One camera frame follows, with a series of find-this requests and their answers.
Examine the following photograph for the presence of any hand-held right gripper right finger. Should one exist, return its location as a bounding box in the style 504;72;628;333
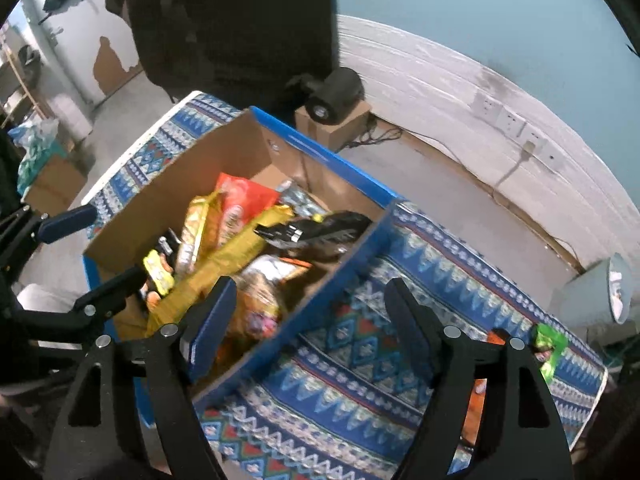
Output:
385;277;573;480

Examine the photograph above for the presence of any silver snack packet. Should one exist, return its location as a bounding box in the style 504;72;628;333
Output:
276;180;327;217

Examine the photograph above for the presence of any blue patterned tablecloth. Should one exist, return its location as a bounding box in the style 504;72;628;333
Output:
80;91;609;480

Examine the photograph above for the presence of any clear orange snack bag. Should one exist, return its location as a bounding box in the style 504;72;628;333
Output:
460;329;507;449

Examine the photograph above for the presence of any orange chip bag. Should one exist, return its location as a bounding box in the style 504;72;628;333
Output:
234;255;314;342

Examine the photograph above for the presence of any green snack packet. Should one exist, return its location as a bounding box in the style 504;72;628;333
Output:
530;324;570;382

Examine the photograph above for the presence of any black camera on box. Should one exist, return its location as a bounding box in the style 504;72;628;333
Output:
285;66;365;123

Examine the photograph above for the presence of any black hanging jacket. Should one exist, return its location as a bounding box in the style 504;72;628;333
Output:
105;0;342;112

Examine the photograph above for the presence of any black yellow-label snack packet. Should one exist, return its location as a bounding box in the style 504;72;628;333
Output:
142;236;182;297

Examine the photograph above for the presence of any light blue trash bin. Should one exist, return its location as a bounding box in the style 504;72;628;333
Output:
547;252;634;334

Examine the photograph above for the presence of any teal plastic bag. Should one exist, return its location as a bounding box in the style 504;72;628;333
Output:
7;117;66;197

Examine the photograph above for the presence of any grey plugged cable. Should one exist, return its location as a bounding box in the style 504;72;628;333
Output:
492;142;537;197

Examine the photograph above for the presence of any small brown cardboard box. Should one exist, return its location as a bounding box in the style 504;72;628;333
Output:
294;100;372;154

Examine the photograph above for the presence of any yellow orange snack packet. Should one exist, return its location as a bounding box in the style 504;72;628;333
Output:
177;192;227;275

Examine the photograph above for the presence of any plain black snack packet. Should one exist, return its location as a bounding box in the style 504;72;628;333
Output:
254;211;374;257

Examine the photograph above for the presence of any large brown cardboard box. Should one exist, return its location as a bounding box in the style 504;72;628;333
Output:
22;152;89;217

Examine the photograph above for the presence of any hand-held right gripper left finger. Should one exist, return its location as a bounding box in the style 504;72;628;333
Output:
44;276;238;480

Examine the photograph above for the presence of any long yellow snack packet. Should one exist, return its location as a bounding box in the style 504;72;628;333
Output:
145;205;296;337

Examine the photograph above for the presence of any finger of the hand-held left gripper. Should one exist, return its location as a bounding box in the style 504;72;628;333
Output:
17;266;149;342
0;204;99;272

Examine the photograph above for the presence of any blue cardboard box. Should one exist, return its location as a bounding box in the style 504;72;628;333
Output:
82;106;402;428

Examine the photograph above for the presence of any black floor cable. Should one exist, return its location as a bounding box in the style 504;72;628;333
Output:
340;124;404;152

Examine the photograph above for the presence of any red orange snack packet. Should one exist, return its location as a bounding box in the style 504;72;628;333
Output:
215;172;281;242

